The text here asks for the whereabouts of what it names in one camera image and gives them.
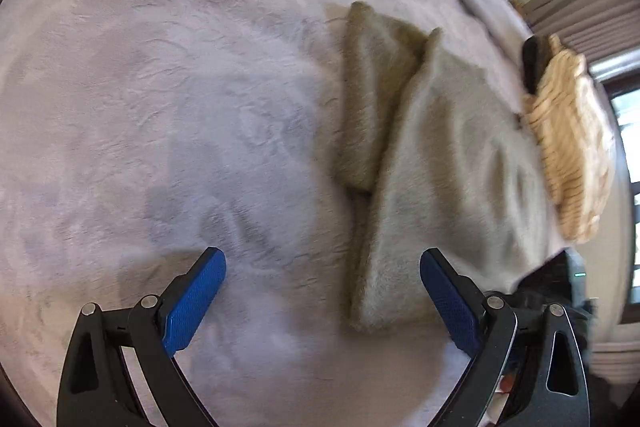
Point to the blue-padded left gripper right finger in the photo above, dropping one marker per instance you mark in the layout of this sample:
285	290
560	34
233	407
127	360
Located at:
457	300

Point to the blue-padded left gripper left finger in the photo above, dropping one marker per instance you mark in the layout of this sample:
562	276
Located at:
187	298

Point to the grey-brown fuzzy sweater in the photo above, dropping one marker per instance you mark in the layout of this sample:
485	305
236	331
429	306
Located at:
433	158

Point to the cream striped knit garment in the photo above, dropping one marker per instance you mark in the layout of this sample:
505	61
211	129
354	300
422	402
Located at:
576	142

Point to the dark basket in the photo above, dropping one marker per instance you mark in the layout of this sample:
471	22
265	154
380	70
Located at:
536	55

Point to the lavender plush bed blanket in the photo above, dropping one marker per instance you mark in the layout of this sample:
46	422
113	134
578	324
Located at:
137	133

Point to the grey curtain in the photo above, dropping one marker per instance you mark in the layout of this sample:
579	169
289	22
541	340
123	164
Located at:
595	28

